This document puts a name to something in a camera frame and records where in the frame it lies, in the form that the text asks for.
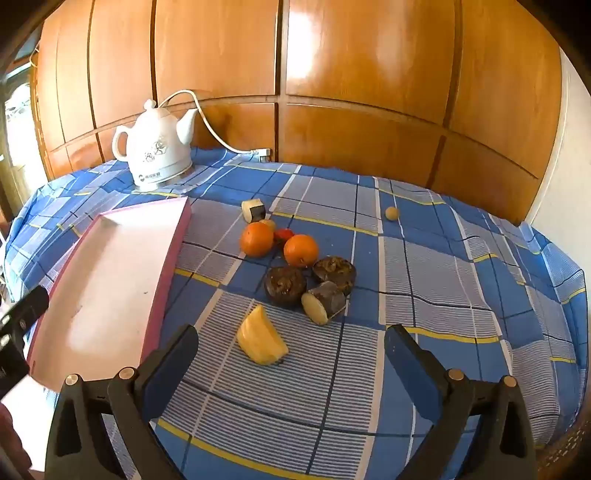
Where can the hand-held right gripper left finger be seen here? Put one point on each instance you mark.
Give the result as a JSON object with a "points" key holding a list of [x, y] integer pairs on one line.
{"points": [[171, 364]]}

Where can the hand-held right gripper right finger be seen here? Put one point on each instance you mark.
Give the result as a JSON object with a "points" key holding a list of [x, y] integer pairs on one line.
{"points": [[411, 364]]}

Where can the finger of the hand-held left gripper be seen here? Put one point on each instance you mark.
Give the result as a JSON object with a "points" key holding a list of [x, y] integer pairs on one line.
{"points": [[27, 307]]}

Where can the pink rectangular tray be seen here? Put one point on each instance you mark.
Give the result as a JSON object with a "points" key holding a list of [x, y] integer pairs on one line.
{"points": [[101, 286]]}

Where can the pale yellow apple wedge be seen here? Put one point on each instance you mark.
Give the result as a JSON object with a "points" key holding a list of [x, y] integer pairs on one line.
{"points": [[258, 337]]}

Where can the dark brown water chestnut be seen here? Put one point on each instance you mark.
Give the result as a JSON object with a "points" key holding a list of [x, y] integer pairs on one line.
{"points": [[284, 284], [334, 270]]}

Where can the orange mandarin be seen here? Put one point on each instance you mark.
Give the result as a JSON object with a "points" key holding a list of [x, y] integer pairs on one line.
{"points": [[256, 240], [301, 250]]}

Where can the tan longan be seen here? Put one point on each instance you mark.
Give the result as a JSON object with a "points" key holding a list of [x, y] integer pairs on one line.
{"points": [[391, 213], [268, 224]]}

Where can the small red tomato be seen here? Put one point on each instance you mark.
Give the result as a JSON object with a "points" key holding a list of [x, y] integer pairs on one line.
{"points": [[282, 235]]}

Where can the small dark sugarcane chunk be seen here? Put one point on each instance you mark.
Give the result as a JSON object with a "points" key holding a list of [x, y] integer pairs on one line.
{"points": [[255, 211]]}

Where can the blue checked cloth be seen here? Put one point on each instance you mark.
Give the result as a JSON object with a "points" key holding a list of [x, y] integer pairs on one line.
{"points": [[415, 277]]}

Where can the brown wicker chair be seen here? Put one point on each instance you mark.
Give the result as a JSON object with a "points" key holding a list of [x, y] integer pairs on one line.
{"points": [[561, 450]]}

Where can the bright window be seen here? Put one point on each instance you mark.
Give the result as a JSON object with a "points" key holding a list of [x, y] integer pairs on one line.
{"points": [[18, 120]]}

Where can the white ceramic electric kettle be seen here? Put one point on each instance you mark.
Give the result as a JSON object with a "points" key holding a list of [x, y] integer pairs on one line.
{"points": [[157, 152]]}

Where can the white power plug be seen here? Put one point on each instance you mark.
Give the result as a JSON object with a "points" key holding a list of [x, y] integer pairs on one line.
{"points": [[263, 153]]}

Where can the wooden panelled wardrobe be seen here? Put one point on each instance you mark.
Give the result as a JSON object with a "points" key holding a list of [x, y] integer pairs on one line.
{"points": [[360, 69]]}

